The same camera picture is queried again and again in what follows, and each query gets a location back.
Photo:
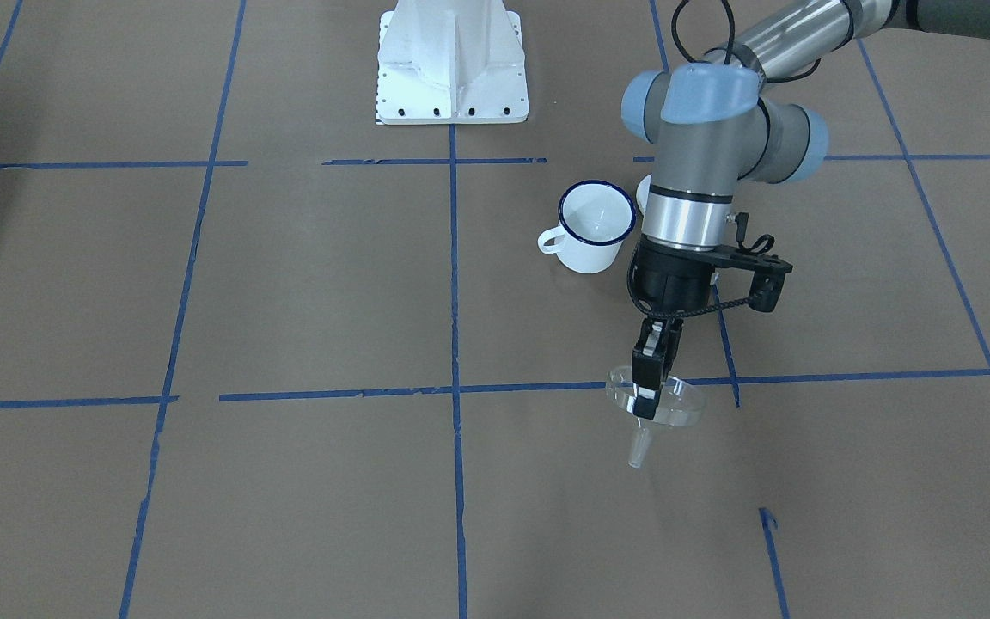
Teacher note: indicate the white ceramic lid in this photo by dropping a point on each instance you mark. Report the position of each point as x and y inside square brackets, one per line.
[642, 194]

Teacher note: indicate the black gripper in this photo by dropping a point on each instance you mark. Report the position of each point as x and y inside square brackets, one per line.
[669, 284]

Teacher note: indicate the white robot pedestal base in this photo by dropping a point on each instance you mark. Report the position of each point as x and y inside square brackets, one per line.
[443, 62]

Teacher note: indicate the white enamel mug blue rim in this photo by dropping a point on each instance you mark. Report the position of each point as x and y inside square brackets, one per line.
[594, 219]

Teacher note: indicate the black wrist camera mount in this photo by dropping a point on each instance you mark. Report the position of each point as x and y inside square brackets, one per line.
[769, 271]

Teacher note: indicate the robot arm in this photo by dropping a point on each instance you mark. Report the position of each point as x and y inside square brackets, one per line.
[712, 127]

